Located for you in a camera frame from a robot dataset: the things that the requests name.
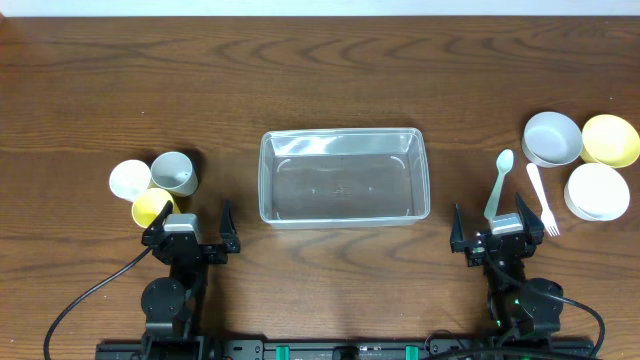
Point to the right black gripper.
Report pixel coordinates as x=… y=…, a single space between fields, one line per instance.
x=500 y=244

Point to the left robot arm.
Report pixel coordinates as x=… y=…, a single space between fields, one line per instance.
x=173 y=304

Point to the grey plastic cup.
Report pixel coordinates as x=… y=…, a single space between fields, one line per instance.
x=174 y=172

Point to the white plastic bowl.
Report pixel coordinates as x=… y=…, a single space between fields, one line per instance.
x=596 y=192

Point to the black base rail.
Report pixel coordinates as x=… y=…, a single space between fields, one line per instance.
x=437 y=347

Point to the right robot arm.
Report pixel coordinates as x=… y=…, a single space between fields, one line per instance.
x=524 y=309

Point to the clear plastic container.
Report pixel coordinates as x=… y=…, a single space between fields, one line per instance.
x=343 y=178

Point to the pale pink plastic fork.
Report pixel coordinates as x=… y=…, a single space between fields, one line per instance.
x=546 y=216

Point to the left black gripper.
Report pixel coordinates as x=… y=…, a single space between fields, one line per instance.
x=187 y=248

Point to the yellow plastic bowl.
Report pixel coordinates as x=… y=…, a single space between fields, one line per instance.
x=609 y=140

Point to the grey plastic bowl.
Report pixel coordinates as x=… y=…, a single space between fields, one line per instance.
x=551 y=139

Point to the white plastic cup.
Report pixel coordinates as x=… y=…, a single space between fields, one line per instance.
x=129 y=179

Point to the yellow plastic cup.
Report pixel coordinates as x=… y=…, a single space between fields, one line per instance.
x=149 y=204

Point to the mint green plastic spoon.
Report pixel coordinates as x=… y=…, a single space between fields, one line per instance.
x=504 y=164

